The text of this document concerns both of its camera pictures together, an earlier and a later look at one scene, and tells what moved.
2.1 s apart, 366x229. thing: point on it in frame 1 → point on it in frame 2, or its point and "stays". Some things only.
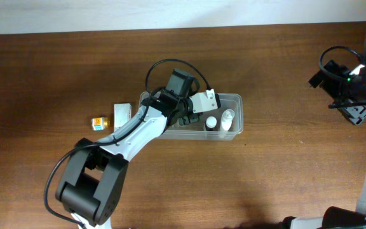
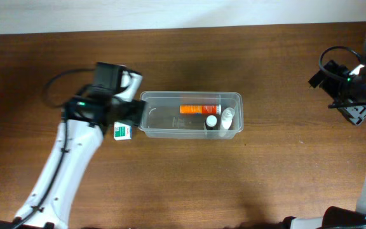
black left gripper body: x=189 y=114 → x=134 y=111
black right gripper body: x=348 y=98 stays
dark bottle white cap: x=211 y=123 stays
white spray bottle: x=227 y=117 stays
